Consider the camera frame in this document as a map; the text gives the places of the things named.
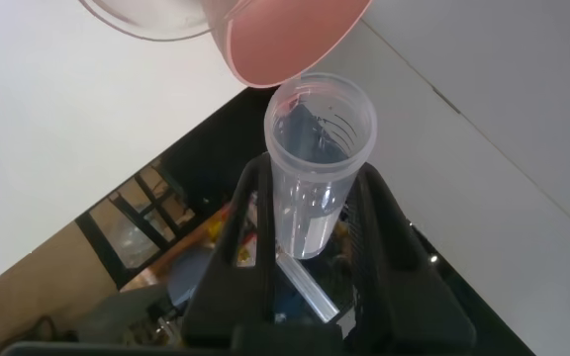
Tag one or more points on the pink bowl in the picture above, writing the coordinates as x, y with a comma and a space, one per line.
290, 39

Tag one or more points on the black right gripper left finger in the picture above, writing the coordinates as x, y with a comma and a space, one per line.
230, 292

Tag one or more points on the clear plastic rod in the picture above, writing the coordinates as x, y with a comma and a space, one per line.
310, 289

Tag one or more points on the clear plastic beaker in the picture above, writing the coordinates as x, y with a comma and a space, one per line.
156, 20

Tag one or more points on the test tube with red pigment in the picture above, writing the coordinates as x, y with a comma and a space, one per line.
314, 198

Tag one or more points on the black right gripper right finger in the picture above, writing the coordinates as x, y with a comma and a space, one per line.
404, 296

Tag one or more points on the black metal frame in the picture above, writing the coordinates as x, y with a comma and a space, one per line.
102, 247

